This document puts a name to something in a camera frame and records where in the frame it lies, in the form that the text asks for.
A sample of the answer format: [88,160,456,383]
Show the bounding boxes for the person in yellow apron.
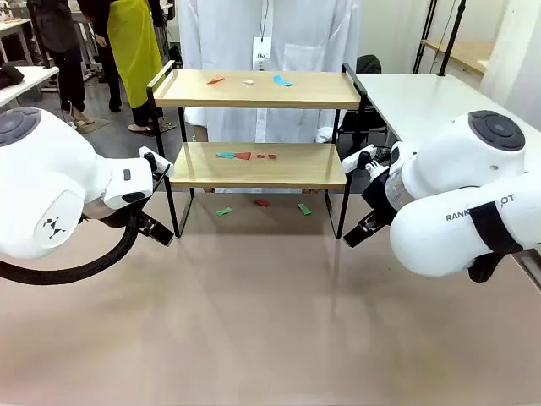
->
[90,0,177,138]

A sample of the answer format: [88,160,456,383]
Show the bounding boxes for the person in dark clothes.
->
[26,0,99,129]

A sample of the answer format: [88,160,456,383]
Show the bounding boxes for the person in white lab coat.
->
[175,0,363,195]

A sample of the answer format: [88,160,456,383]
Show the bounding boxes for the grey metal mount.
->
[517,247,541,291]

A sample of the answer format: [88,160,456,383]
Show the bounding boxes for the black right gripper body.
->
[362,167,399,232]

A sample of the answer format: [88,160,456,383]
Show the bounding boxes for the white desk with clutter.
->
[0,12,36,65]

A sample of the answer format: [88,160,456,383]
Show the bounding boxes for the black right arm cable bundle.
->
[467,251,505,284]

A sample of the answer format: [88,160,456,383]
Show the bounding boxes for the large white table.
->
[354,73,485,148]

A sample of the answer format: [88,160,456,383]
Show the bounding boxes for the light wooden table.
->
[420,38,496,78]

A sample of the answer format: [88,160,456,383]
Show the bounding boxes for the black bag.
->
[0,64,26,91]

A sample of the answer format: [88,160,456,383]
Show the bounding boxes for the grey floor mat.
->
[68,115,112,135]

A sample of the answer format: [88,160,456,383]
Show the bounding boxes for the two-tier wood and metal shelf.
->
[145,60,368,240]

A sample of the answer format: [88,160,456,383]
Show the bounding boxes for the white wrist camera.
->
[138,145,175,181]
[341,144,391,179]

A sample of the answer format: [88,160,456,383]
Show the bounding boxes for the black stand pole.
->
[437,0,467,78]

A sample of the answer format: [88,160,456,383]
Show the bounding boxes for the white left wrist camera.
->
[138,145,175,181]

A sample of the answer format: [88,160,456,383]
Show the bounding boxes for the black strap on right arm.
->
[467,201,524,257]

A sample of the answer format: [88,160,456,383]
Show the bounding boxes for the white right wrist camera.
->
[341,144,391,179]

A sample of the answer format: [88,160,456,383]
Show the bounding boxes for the black tripod legs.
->
[411,0,439,75]

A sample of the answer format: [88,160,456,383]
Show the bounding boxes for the black sleeved left arm cable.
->
[0,198,147,286]

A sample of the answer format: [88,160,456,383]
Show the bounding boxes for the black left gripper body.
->
[137,208,161,237]

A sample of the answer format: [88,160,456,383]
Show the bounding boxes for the black office chair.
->
[337,54,396,170]

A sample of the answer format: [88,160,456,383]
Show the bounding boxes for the white name tag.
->
[252,36,272,71]

